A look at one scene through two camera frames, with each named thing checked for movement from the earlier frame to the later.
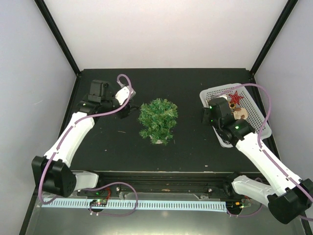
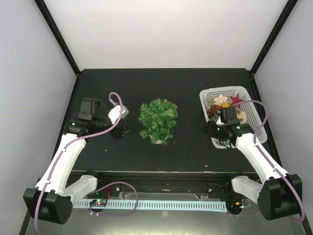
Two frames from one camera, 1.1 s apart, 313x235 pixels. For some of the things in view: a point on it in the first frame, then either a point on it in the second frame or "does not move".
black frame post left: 51,22 does not move
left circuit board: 99,202 does not move
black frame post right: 286,13 does not move
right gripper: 204,118 to 208,129
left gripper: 125,111 to 119,133
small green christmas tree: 158,119 does not move
